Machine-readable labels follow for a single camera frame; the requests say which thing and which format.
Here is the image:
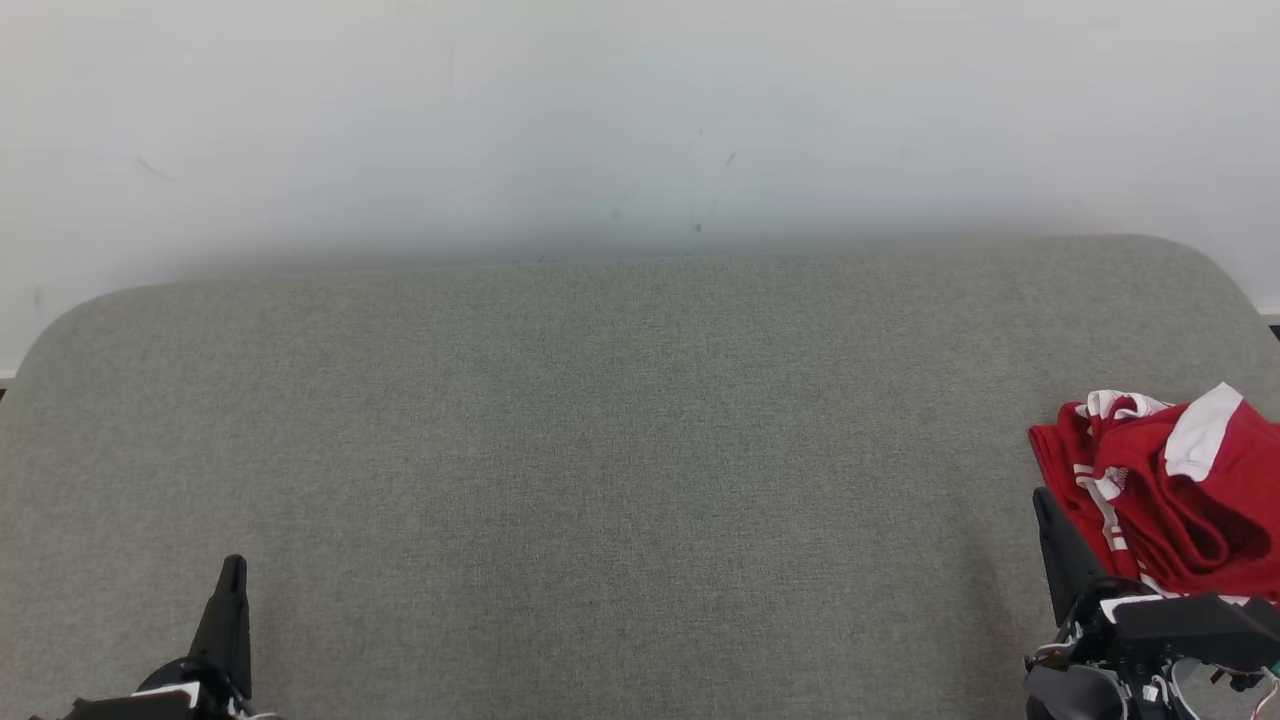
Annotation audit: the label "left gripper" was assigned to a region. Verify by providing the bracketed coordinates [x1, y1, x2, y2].
[30, 555, 257, 720]

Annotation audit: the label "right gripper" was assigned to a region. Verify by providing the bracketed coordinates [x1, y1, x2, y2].
[1032, 487, 1280, 672]

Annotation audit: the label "red jersey with lettering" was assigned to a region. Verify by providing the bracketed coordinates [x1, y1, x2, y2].
[1028, 390, 1176, 601]

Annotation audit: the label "red shorts with white band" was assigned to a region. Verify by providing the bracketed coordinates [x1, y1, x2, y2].
[1085, 382, 1280, 603]

